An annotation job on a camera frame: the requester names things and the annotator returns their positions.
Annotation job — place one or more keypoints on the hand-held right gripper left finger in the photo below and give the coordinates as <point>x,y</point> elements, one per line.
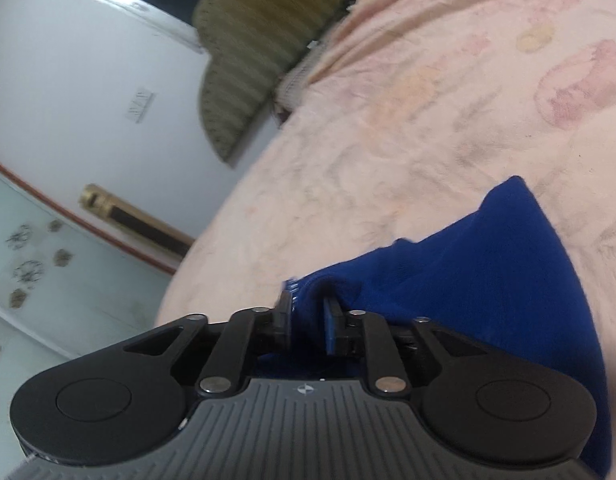
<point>237,340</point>

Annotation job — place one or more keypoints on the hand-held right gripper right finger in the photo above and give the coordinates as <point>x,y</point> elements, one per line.
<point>331,327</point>

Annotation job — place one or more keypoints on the blue beaded sweater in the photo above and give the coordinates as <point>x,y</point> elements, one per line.
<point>463,270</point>

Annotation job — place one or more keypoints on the gold tower fan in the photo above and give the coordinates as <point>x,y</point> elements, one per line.
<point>132,221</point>

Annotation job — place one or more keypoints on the pink bed sheet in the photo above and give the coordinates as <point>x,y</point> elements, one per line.
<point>388,160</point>

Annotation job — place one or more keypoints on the beige pillow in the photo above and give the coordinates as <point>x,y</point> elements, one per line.
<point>294,85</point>

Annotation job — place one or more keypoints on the olive striped headboard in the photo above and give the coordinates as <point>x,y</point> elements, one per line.
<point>258,50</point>

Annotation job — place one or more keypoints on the white wall socket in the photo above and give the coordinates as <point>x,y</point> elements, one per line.
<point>146,99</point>
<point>135,113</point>

